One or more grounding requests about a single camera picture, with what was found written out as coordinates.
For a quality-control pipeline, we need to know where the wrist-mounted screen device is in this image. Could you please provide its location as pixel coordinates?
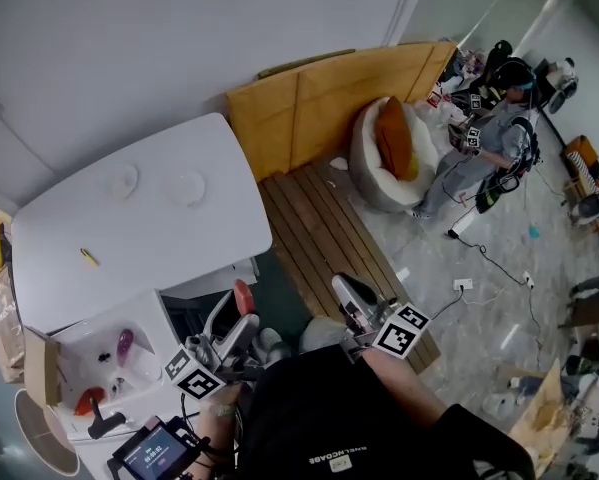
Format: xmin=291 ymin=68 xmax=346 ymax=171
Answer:
xmin=107 ymin=415 xmax=211 ymax=480

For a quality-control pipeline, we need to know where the red piece of meat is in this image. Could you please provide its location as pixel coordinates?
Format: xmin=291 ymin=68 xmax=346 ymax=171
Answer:
xmin=233 ymin=278 xmax=256 ymax=316

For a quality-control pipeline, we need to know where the grey and white beanbag chair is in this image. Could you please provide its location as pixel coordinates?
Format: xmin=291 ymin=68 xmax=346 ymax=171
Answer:
xmin=348 ymin=96 xmax=441 ymax=214

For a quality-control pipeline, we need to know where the person's right forearm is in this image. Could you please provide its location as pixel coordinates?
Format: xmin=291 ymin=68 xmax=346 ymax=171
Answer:
xmin=359 ymin=347 xmax=451 ymax=422

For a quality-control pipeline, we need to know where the orange-red toy food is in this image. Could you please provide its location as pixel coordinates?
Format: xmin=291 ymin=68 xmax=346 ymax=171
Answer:
xmin=73 ymin=386 xmax=108 ymax=417

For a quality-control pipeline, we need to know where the orange cushion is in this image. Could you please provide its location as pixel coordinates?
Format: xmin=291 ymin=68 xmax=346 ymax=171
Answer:
xmin=375 ymin=95 xmax=421 ymax=182

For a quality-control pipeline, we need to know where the yellow padded wall panel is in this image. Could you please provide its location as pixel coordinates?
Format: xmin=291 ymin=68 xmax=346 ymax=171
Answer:
xmin=226 ymin=41 xmax=459 ymax=183

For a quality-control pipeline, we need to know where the person's left forearm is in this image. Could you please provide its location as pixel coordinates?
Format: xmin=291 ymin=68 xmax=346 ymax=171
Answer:
xmin=196 ymin=382 xmax=244 ymax=469

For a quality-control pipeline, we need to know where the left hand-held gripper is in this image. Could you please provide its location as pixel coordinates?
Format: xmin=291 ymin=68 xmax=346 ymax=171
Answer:
xmin=164 ymin=290 xmax=261 ymax=400

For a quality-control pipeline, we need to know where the person's black shirt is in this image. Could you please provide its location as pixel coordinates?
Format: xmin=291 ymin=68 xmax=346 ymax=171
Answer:
xmin=236 ymin=342 xmax=538 ymax=480

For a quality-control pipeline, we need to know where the slatted wooden platform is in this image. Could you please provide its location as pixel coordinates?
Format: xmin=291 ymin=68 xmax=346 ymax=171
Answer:
xmin=256 ymin=160 xmax=443 ymax=375

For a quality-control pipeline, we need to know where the brown cardboard box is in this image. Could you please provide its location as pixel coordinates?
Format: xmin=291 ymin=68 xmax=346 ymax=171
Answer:
xmin=0 ymin=267 xmax=63 ymax=409

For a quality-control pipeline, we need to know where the black and white office chair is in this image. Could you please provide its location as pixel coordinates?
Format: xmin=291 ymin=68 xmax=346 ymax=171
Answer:
xmin=542 ymin=56 xmax=580 ymax=116

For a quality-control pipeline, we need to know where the purple toy eggplant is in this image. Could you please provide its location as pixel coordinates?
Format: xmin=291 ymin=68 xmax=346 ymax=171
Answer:
xmin=116 ymin=328 xmax=136 ymax=368

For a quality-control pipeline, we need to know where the black handle tool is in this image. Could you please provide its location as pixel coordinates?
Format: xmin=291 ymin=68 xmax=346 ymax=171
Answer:
xmin=87 ymin=396 xmax=128 ymax=441

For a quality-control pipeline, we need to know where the person's grey shoe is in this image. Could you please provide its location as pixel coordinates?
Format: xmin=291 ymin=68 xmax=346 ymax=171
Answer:
xmin=258 ymin=327 xmax=293 ymax=367

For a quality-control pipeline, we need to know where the round wooden stool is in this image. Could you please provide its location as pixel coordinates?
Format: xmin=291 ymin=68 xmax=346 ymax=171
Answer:
xmin=13 ymin=387 xmax=83 ymax=478

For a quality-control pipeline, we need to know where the black floor cable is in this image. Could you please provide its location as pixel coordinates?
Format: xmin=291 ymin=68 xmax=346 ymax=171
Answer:
xmin=447 ymin=228 xmax=533 ymax=287

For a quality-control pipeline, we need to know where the orange storage box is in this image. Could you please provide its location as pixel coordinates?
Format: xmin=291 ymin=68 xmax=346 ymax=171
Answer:
xmin=561 ymin=135 xmax=599 ymax=195

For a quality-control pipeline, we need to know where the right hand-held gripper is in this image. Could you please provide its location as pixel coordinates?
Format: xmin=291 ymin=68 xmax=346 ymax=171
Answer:
xmin=331 ymin=273 xmax=431 ymax=365

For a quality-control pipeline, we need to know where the brown cardboard sheet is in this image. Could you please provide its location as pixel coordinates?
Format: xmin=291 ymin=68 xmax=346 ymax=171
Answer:
xmin=507 ymin=357 xmax=578 ymax=475

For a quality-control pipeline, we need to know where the white toy sink cabinet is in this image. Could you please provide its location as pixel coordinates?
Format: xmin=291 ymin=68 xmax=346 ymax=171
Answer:
xmin=48 ymin=287 xmax=181 ymax=450

